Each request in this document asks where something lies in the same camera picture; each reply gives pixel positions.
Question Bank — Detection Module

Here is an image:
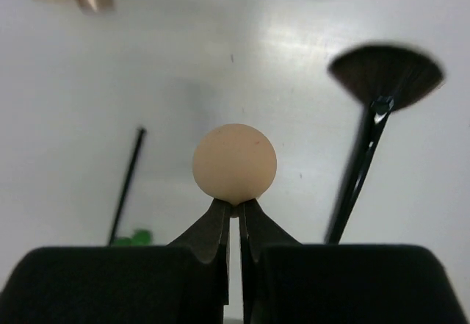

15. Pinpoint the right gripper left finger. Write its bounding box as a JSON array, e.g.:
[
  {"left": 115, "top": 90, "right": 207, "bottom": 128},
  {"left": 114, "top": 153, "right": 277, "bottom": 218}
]
[{"left": 1, "top": 200, "right": 231, "bottom": 323}]

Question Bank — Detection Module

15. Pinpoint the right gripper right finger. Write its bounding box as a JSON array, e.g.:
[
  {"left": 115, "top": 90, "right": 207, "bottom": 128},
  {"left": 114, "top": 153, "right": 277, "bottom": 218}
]
[{"left": 239, "top": 200, "right": 467, "bottom": 323}]

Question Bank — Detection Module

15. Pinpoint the beige makeup sponge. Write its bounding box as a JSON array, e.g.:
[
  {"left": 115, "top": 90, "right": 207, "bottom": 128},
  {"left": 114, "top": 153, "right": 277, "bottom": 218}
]
[{"left": 192, "top": 123, "right": 278, "bottom": 217}]

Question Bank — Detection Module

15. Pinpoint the green tube right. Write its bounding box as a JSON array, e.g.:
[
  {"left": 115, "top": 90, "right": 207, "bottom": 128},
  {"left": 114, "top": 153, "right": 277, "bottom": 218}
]
[{"left": 131, "top": 229, "right": 153, "bottom": 246}]

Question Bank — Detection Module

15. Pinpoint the green tube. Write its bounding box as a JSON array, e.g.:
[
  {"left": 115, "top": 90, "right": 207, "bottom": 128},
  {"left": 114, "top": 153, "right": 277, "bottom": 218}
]
[
  {"left": 131, "top": 229, "right": 153, "bottom": 246},
  {"left": 112, "top": 237, "right": 133, "bottom": 246}
]

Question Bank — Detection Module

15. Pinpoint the green tube left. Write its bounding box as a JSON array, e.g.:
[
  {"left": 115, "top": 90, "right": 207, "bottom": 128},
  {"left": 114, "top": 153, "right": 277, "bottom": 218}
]
[{"left": 112, "top": 237, "right": 133, "bottom": 246}]

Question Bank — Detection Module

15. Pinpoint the black thin pencil right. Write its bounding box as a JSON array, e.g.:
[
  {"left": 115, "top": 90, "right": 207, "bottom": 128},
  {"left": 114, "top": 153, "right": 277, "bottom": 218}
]
[{"left": 107, "top": 126, "right": 147, "bottom": 246}]

